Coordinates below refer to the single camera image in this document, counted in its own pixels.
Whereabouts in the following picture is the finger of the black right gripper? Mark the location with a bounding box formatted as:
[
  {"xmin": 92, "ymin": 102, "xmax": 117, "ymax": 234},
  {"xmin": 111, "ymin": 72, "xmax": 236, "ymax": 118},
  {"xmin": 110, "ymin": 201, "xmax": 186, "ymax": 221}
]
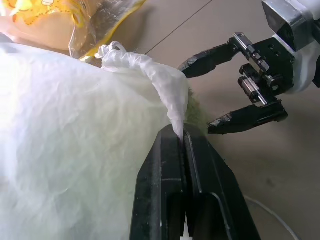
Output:
[
  {"xmin": 177, "ymin": 42, "xmax": 239, "ymax": 79},
  {"xmin": 206, "ymin": 98, "xmax": 289, "ymax": 136}
]

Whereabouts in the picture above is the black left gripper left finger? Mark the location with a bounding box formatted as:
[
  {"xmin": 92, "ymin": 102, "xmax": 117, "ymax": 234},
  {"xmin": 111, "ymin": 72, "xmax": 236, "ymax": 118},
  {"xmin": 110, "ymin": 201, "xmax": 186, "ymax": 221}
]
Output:
[{"xmin": 129, "ymin": 124, "xmax": 188, "ymax": 240}]

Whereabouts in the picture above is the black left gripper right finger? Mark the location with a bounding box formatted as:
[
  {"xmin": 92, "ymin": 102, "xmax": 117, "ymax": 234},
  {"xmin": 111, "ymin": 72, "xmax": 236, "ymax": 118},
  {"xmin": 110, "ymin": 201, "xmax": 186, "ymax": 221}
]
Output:
[{"xmin": 183, "ymin": 125, "xmax": 261, "ymax": 240}]

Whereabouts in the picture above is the green towel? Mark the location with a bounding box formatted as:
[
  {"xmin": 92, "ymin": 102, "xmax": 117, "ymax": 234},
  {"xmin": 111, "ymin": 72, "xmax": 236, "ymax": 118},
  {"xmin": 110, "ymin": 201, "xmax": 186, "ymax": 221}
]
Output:
[{"xmin": 184, "ymin": 86, "xmax": 210, "ymax": 134}]

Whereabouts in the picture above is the white drawstring bag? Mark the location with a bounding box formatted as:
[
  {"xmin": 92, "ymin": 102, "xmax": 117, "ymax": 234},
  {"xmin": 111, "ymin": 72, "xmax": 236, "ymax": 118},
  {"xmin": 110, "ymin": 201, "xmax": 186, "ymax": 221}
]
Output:
[{"xmin": 0, "ymin": 41, "xmax": 190, "ymax": 240}]

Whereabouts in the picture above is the clear zip bag yellow strip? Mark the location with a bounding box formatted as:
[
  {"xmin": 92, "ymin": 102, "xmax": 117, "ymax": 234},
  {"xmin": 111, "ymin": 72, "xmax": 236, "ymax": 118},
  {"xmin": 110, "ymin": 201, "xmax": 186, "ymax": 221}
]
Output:
[{"xmin": 0, "ymin": 0, "xmax": 149, "ymax": 63}]

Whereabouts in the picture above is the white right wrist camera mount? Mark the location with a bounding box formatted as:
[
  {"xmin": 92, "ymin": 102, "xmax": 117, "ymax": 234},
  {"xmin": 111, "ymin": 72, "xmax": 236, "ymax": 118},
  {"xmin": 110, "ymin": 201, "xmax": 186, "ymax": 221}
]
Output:
[{"xmin": 261, "ymin": 0, "xmax": 320, "ymax": 95}]

